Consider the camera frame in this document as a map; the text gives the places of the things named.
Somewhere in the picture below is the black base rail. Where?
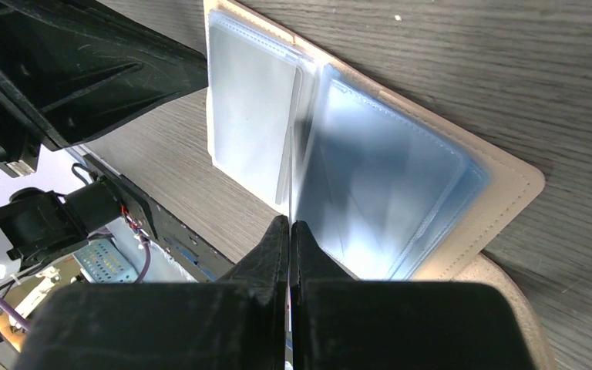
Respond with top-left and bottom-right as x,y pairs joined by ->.
67,146 -> 234,282

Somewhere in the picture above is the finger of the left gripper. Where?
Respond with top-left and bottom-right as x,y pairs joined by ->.
0,1 -> 208,150

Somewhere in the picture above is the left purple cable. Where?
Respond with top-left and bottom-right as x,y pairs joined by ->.
0,234 -> 153,333

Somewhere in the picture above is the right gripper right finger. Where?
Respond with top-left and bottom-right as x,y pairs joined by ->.
290,221 -> 533,369

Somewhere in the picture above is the beige card holder wallet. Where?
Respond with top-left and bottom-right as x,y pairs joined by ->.
203,1 -> 557,369

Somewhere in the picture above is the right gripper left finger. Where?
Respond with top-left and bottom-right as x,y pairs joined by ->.
15,216 -> 290,369

